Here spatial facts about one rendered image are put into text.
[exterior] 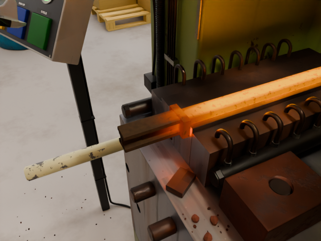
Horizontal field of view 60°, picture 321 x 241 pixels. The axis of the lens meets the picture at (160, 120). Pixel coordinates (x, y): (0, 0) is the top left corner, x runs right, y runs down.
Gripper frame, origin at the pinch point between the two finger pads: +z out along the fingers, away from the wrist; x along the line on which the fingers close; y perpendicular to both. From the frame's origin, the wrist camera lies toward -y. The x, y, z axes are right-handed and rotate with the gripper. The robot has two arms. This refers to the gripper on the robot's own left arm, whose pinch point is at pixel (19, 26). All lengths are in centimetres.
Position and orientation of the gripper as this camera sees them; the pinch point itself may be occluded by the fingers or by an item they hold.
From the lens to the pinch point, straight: 75.1
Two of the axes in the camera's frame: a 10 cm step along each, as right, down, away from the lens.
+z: 5.5, -0.5, 8.4
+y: 3.1, -9.1, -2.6
